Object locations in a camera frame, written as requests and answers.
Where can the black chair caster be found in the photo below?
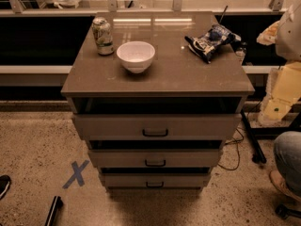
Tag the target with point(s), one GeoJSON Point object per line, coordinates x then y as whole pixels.
{"type": "Point", "coordinates": [284, 212]}

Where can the clear water bottle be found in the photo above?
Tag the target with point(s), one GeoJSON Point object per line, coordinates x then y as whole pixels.
{"type": "Point", "coordinates": [241, 52]}

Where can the black shoe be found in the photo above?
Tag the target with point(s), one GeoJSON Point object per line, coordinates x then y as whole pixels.
{"type": "Point", "coordinates": [4, 185]}

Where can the black stand leg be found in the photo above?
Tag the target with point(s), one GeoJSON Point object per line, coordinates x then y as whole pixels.
{"type": "Point", "coordinates": [56, 205]}

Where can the green soda can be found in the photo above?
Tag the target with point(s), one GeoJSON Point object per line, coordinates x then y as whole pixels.
{"type": "Point", "coordinates": [101, 29]}

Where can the grey drawer cabinet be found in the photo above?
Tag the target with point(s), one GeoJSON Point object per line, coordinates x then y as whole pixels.
{"type": "Point", "coordinates": [176, 83]}

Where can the blue jeans leg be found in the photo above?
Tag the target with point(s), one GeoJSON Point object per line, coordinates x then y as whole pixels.
{"type": "Point", "coordinates": [287, 152]}

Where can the grey top drawer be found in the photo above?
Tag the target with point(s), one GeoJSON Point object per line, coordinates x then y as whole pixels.
{"type": "Point", "coordinates": [156, 127]}

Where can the grey drawer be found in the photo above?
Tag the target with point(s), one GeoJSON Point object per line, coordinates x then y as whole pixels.
{"type": "Point", "coordinates": [156, 127]}
{"type": "Point", "coordinates": [154, 180]}
{"type": "Point", "coordinates": [154, 158]}

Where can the black tripod leg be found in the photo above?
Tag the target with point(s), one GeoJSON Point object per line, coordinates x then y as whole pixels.
{"type": "Point", "coordinates": [258, 155]}

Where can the blue tape cross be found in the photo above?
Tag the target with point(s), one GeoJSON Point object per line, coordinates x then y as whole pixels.
{"type": "Point", "coordinates": [77, 174]}

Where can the grey middle drawer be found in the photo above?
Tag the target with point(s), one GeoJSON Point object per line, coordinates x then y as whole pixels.
{"type": "Point", "coordinates": [154, 158]}

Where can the white bowl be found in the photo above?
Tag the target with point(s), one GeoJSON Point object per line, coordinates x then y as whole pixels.
{"type": "Point", "coordinates": [136, 56]}

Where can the grey bottom drawer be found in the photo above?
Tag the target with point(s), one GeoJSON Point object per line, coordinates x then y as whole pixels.
{"type": "Point", "coordinates": [154, 180]}

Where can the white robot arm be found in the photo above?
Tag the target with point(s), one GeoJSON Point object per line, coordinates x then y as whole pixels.
{"type": "Point", "coordinates": [283, 87]}

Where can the tan shoe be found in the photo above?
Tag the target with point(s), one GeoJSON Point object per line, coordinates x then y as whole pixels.
{"type": "Point", "coordinates": [279, 183]}

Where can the blue chip bag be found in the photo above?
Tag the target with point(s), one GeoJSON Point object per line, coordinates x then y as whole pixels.
{"type": "Point", "coordinates": [206, 45]}

